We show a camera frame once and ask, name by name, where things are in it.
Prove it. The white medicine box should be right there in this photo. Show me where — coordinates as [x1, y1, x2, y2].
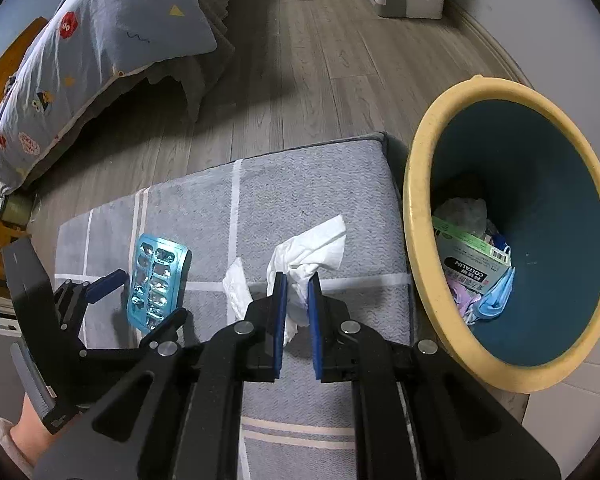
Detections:
[432, 216, 512, 286]

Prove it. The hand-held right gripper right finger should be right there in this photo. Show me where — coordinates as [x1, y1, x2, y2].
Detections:
[307, 270, 563, 480]

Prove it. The clear plastic bag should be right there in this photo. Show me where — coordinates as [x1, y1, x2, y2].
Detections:
[435, 195, 491, 236]

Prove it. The teal bin with yellow rim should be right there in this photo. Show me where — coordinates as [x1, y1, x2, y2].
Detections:
[402, 75, 600, 395]

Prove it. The green box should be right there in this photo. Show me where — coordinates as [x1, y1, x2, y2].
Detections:
[0, 194, 33, 226]

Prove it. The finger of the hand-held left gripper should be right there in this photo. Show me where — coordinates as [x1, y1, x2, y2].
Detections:
[54, 269, 129, 332]
[139, 307, 189, 350]

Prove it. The small white tissue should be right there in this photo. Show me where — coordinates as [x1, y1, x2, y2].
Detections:
[222, 257, 255, 322]

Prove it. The blue printed blanket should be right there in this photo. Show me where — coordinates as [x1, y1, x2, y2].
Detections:
[0, 0, 218, 196]

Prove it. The person's left forearm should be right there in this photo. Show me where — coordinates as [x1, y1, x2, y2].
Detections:
[10, 392, 61, 453]

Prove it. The pink packet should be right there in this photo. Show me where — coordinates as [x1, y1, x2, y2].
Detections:
[445, 267, 486, 318]

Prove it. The white fluffy garment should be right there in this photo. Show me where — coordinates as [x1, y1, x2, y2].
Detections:
[0, 417, 36, 478]

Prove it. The wooden bed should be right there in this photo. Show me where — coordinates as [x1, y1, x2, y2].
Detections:
[0, 0, 253, 201]

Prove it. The blue face mask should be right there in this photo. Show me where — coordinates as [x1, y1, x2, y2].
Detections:
[472, 242, 517, 321]

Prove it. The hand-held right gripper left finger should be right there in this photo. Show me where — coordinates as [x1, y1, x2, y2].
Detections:
[32, 271, 288, 480]

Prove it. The teal blister pack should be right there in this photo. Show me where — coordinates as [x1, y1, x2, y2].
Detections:
[126, 234, 192, 333]

